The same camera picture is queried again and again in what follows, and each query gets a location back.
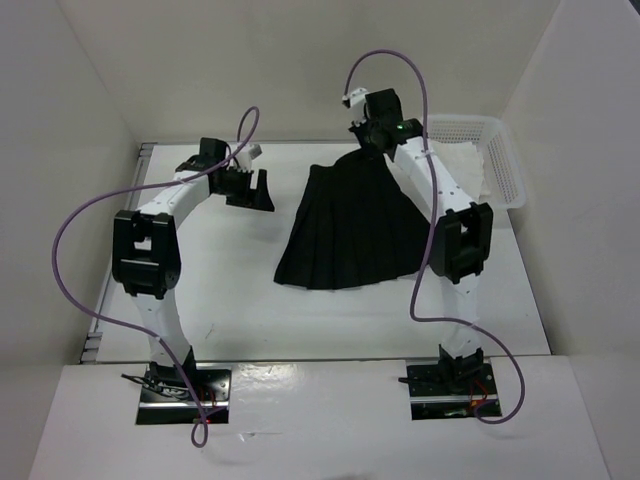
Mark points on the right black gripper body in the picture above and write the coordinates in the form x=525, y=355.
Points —
x=364, y=133

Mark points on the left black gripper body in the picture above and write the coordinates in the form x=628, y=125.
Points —
x=235, y=183

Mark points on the black pleated skirt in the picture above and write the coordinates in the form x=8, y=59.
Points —
x=354, y=226

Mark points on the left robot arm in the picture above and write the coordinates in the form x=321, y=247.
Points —
x=146, y=258

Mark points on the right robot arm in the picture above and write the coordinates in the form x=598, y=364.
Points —
x=460, y=242

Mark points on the white cloth in basket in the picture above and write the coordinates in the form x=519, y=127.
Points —
x=465, y=164

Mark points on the white plastic basket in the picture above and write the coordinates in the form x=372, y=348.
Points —
x=491, y=138

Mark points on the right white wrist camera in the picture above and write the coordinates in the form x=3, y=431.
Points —
x=355, y=102

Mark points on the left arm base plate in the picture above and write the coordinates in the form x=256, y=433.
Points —
x=170, y=403

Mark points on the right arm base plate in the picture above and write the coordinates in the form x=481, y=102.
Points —
x=431, y=397

